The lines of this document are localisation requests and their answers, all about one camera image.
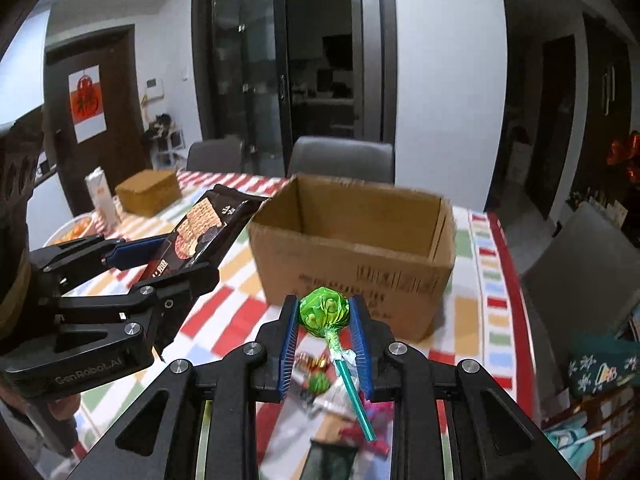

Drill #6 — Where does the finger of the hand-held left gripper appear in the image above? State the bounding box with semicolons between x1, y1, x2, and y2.
54;261;222;362
29;234;177;292

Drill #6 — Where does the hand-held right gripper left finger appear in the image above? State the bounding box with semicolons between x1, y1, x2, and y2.
65;295;302;480

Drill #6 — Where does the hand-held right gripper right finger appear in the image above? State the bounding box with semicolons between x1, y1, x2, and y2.
349;295;582;480

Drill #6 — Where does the dark biscuit packet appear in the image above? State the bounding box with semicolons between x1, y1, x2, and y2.
149;184;267;282

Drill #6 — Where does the cardboard box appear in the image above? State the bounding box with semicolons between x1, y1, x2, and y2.
247;173;457;342

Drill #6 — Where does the person's left hand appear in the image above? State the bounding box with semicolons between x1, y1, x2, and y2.
10;390;82;461

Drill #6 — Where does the bowl of orange fruit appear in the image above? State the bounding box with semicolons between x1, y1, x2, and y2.
48;212;100;248

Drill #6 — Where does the small golden brown box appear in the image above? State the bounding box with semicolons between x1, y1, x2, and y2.
114;168;182;219

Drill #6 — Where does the white drink carton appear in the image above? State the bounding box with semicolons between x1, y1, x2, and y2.
84;167;121;229

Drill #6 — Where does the colourful checked tablecloth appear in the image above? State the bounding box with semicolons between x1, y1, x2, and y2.
30;170;545;480

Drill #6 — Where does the pink snack packet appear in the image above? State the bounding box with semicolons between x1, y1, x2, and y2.
366;399;394;457

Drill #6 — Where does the dark green snack packet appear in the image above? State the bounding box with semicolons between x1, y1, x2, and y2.
301;437;361;480

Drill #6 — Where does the white storage rack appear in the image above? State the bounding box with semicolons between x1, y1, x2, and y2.
142;112;186;169

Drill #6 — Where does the grey dining chair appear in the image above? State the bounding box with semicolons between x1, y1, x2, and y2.
185;138;246;174
287;135;396;184
520;202;640;392

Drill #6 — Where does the brown wooden door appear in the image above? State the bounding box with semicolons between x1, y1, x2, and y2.
44;24;147;213

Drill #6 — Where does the red and white door poster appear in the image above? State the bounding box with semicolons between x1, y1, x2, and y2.
68;64;107;143

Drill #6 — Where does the black framed glass sliding door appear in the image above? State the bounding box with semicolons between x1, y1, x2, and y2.
192;0;397;162

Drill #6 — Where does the teal snowflake cushion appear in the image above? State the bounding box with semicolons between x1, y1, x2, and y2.
567;334;640;402

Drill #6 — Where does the wooden side shelf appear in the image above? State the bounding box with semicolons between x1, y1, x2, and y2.
542;384;640;480

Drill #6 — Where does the dark interior door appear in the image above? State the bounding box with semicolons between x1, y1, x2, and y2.
529;34;582;222

